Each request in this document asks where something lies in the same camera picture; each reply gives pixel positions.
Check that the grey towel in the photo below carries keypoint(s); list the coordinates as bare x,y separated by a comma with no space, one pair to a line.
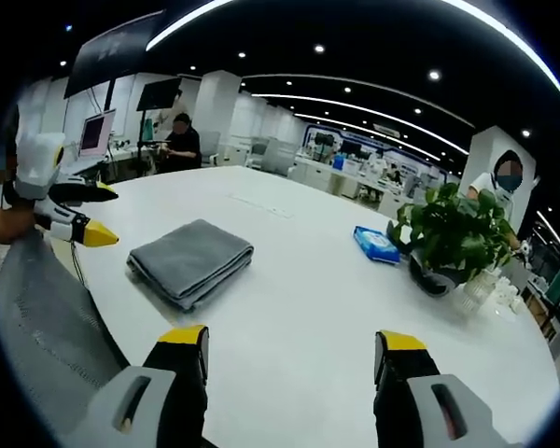
191,262

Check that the pink computer monitor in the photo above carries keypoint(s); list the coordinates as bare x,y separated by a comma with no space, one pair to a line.
95,135

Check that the black curved object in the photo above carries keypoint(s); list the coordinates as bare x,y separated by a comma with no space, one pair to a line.
431,277

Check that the grey mesh chair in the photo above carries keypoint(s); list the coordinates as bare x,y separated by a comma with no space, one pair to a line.
42,322

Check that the black monitor on stand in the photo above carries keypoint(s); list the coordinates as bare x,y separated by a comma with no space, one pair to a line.
158,93

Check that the blue wet wipes pack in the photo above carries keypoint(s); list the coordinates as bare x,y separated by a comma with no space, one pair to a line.
375,245

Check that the black hanging screen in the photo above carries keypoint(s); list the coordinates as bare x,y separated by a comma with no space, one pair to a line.
112,51

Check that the green potted plant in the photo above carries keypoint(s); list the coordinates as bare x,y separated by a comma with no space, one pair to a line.
457,233

